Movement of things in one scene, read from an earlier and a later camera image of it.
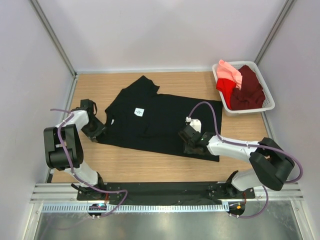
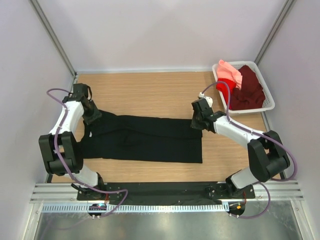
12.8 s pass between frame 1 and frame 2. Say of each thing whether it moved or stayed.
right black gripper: moved
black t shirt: moved
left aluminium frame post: stayed
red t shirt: stayed
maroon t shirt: stayed
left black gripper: moved
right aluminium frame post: stayed
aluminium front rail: stayed
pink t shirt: stayed
